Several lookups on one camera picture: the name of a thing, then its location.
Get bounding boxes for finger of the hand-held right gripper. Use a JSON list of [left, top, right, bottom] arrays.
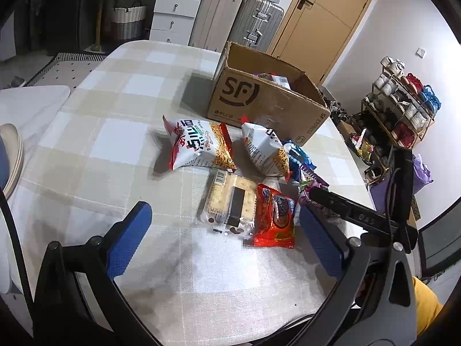
[[309, 187, 419, 254]]

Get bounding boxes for white drawer unit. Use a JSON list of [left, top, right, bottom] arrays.
[[149, 0, 201, 46]]

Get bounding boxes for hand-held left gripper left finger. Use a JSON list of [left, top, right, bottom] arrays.
[[32, 201, 160, 346]]

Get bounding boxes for white noodle snack packet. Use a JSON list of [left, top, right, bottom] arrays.
[[241, 122, 293, 183], [162, 114, 237, 172]]

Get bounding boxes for woven laundry basket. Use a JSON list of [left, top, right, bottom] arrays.
[[109, 1, 147, 41]]

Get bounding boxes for wooden shoe rack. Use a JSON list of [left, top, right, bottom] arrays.
[[361, 55, 442, 153]]

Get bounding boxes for purple bag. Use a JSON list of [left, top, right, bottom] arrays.
[[370, 154, 433, 204]]

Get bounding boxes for clear cracker packet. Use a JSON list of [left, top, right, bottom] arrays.
[[199, 169, 259, 237]]

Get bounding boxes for white barcode snack packet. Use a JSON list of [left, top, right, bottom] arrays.
[[252, 73, 293, 89]]

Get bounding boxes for wooden door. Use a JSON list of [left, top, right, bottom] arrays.
[[268, 0, 383, 88]]

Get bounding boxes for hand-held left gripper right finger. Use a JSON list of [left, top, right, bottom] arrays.
[[298, 205, 419, 346]]

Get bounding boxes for group of sneakers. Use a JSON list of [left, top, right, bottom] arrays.
[[322, 95, 356, 125]]

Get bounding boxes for grey suitcase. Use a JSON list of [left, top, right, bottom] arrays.
[[228, 0, 285, 53]]

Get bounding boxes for small cardboard box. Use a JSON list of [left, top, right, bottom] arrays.
[[338, 120, 358, 138]]

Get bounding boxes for person's right forearm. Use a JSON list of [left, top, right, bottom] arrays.
[[412, 276, 444, 336]]

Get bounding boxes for red cookie packet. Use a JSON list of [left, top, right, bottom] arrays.
[[248, 183, 298, 249]]

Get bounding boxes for purple candy packet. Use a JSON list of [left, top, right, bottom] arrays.
[[297, 165, 330, 207]]

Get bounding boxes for beige suitcase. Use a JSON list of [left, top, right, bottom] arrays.
[[190, 0, 246, 53]]

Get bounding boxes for stack of beige plates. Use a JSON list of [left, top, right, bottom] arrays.
[[0, 123, 24, 200]]

